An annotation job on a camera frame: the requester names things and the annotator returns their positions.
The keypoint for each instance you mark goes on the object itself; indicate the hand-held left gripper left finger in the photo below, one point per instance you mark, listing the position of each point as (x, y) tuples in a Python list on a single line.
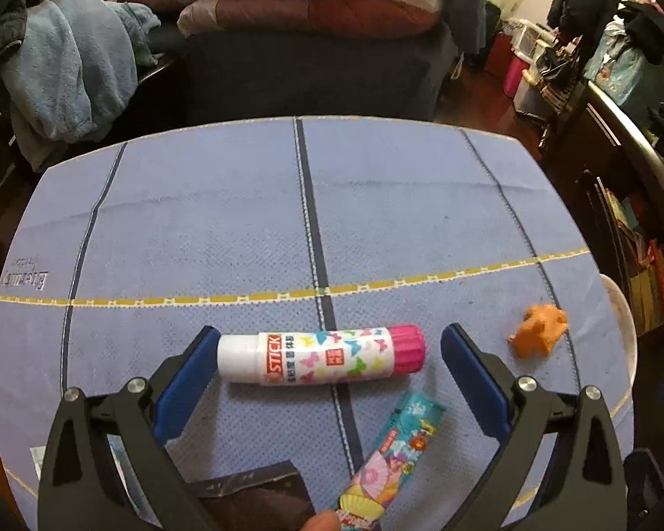
[(191, 376)]

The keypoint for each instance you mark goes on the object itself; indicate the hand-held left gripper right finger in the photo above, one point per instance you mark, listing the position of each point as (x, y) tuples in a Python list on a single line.
[(470, 368)]

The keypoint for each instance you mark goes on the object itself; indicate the white waste basket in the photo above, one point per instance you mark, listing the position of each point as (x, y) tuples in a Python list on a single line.
[(625, 321)]

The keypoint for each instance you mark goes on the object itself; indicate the white pink glue stick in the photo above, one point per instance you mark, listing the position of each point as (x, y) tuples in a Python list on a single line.
[(321, 357)]

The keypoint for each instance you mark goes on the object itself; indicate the person's left hand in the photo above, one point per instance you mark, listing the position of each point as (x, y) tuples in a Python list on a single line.
[(321, 522)]

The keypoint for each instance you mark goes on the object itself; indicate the small orange toy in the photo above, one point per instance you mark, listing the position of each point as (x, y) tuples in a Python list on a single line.
[(539, 332)]

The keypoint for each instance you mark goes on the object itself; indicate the colourful printed candy packet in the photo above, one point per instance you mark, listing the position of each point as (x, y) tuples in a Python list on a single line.
[(398, 442)]

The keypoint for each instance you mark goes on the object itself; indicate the row of books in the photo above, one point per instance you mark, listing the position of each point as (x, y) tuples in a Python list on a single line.
[(642, 282)]

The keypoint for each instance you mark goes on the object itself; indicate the dark snack wrapper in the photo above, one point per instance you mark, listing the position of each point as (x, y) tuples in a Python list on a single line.
[(254, 492)]

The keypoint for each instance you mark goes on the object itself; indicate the blue tablecloth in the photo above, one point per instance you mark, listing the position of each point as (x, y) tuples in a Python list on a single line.
[(199, 221)]

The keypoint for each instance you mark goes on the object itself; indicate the wooden bookshelf with books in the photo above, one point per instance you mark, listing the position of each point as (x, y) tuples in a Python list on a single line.
[(603, 138)]

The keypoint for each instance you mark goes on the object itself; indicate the pink storage box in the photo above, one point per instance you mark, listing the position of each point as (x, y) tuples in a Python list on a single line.
[(515, 77)]

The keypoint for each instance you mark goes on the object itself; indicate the black yellow bag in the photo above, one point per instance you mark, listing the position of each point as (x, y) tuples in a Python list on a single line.
[(556, 72)]

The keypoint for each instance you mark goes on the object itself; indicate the red storage box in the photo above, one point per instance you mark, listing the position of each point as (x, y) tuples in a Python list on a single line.
[(498, 55)]

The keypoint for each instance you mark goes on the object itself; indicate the teal printed bag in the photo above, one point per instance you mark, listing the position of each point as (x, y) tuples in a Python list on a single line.
[(619, 72)]

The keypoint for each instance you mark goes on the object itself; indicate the light blue fleece robe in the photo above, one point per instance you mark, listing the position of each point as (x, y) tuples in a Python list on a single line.
[(66, 66)]

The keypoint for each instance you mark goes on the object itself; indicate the blue duvet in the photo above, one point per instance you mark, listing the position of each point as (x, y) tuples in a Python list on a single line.
[(467, 0)]

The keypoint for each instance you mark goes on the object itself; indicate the black jacket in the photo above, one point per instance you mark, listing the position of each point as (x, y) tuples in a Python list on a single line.
[(647, 25)]

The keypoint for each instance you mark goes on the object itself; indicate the dark quilted jacket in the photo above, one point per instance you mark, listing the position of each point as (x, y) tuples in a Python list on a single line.
[(3, 33)]

